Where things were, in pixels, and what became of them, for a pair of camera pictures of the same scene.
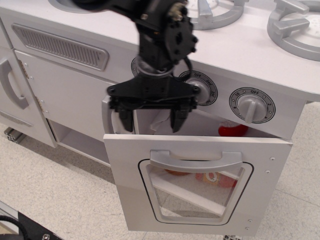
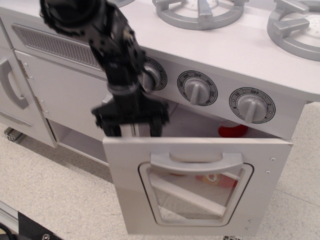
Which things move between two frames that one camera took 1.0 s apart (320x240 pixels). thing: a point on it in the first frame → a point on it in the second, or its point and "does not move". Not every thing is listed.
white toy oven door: (175, 185) does not move
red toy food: (238, 130) does not move
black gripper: (153, 93) → (129, 106)
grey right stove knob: (252, 105) does not move
